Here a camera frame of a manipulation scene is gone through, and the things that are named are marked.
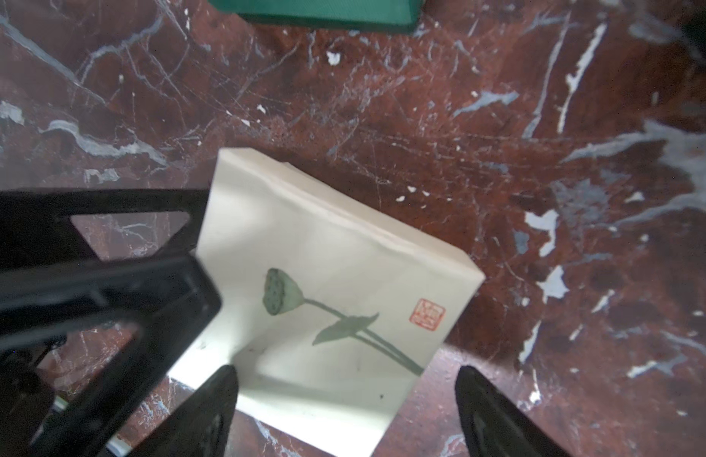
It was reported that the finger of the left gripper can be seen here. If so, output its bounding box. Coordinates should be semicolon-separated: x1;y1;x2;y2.
0;255;221;456
0;189;210;272

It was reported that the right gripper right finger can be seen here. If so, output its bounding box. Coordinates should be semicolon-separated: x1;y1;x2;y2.
455;366;568;457

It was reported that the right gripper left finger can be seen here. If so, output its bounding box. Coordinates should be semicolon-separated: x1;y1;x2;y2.
130;365;239;456

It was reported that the cream lotus box lid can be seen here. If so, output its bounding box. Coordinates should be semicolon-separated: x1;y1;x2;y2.
169;148;484;456

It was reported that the green jewelry box left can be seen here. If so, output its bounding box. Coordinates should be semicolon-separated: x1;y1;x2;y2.
209;0;424;34

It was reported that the green jewelry box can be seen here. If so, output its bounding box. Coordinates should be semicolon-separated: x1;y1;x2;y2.
682;7;706;58
209;0;424;34

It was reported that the green jewelry box right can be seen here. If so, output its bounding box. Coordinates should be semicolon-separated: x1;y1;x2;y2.
682;7;706;58

